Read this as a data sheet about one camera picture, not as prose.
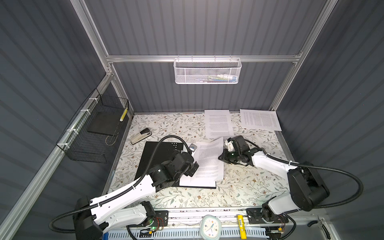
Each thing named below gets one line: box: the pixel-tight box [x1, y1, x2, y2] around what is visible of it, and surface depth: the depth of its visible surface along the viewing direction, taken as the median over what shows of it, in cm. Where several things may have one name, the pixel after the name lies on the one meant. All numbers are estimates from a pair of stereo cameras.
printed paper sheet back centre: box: [204, 109, 235, 141], surface depth 115 cm
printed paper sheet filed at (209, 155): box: [190, 136, 224, 182], surface depth 90 cm
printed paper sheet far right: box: [239, 109, 282, 131], surface depth 118 cm
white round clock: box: [199, 214, 222, 240], surface depth 70 cm
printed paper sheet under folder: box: [179, 173, 224, 189], surface depth 86 cm
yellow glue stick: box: [237, 215, 248, 240], surface depth 72 cm
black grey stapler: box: [130, 128, 152, 145], surface depth 105 cm
